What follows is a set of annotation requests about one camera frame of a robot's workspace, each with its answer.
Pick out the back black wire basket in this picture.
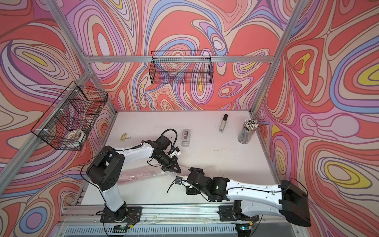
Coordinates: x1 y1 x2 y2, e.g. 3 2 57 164
149 50 214 86

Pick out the silver black marker tube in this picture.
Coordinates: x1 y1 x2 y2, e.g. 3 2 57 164
219 114 228 133

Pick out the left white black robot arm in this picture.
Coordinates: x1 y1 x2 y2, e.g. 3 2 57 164
86 135 181 223

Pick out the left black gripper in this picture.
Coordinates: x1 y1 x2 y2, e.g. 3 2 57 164
154 151 183 173

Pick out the metal cup of pencils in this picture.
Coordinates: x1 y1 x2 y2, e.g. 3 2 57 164
237 119 259 144

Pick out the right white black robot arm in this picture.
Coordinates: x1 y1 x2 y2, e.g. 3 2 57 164
185 167 311 227

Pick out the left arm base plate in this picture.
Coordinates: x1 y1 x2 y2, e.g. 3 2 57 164
100 206 143 224

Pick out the aluminium front rail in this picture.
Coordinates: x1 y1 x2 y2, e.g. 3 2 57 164
53 202 309 237

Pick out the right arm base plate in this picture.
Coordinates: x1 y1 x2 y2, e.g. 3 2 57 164
217 205 260 223

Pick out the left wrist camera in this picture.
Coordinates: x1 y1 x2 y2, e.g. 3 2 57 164
168 146 181 157

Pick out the black wire basket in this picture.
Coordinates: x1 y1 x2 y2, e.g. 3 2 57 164
149 50 214 86
31 82 108 151

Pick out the left black wire basket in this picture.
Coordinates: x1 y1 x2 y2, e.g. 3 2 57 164
31 82 108 151

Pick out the yellow binder clip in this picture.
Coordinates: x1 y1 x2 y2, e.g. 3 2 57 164
120 133 131 141

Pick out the grey tape dispenser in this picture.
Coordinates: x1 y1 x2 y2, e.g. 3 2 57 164
181 129 190 147

